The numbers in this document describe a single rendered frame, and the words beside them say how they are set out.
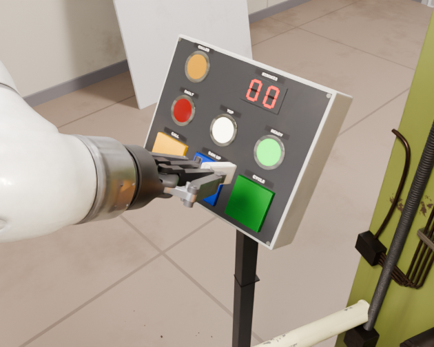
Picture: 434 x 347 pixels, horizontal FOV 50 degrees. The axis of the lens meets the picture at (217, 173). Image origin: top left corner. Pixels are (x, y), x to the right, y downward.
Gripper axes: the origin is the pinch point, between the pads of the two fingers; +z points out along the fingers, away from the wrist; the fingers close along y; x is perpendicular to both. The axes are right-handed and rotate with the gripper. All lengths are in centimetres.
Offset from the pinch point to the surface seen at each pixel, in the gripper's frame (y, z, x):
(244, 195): -1.1, 12.5, -5.0
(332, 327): 15, 43, -32
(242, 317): -8, 50, -47
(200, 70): -18.9, 12.8, 11.6
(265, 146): -0.9, 12.8, 4.2
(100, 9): -219, 151, 12
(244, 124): -6.3, 13.2, 6.1
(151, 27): -176, 156, 12
